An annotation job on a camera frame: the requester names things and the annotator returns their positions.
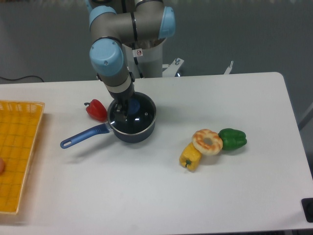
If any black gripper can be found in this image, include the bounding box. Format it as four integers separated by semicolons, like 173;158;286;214
107;74;134;122

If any glass lid blue knob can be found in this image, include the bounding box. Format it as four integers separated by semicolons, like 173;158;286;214
108;92;157;136

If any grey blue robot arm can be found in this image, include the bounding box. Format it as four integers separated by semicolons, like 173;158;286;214
86;0;176;118

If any red toy bell pepper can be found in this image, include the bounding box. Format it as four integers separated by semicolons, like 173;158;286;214
84;99;108;122

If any yellow toy bell pepper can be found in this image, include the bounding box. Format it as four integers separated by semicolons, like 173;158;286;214
179;142;202;171

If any yellow woven basket tray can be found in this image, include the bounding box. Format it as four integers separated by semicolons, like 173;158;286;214
0;100;45;214

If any green toy bell pepper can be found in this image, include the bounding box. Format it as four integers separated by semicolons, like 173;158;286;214
218;128;247;151

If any black clamp table corner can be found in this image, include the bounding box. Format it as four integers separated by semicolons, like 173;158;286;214
301;198;313;223

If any blue saucepan with handle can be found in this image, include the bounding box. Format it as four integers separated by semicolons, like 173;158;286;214
60;92;157;149

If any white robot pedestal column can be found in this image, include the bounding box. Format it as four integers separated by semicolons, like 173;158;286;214
122;39;167;78

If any white metal base frame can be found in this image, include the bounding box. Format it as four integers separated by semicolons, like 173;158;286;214
127;57;234;81

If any grilled pineapple ring toy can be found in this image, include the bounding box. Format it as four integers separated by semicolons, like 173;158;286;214
192;129;223;156

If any black cable on floor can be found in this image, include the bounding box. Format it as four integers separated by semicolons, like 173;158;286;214
0;75;45;82

